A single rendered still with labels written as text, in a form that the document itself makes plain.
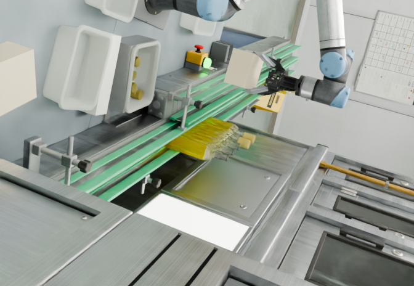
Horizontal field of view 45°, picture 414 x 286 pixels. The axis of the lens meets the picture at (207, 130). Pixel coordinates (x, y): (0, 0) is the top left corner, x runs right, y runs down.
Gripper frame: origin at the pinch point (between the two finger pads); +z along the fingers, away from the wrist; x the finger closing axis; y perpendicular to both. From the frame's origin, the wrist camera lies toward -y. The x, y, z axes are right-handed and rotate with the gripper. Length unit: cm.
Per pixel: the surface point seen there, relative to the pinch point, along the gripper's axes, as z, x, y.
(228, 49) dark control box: 27, -9, -52
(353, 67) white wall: 13, -67, -585
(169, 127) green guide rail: 19.1, 26.6, 9.9
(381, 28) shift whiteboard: -7, -127, -567
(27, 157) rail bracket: 24, 36, 75
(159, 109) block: 24.1, 21.5, 11.7
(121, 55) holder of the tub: 30.3, 7.0, 35.5
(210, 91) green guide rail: 15.1, 11.0, -9.6
